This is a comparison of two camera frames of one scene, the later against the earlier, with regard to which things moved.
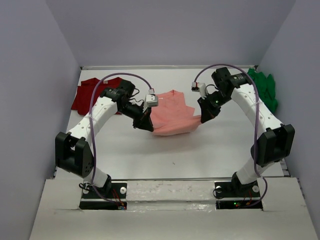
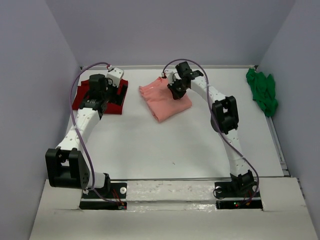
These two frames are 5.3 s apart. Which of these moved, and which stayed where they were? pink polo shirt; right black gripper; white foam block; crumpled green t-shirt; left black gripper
Moved: left black gripper; pink polo shirt; right black gripper
Stayed: crumpled green t-shirt; white foam block
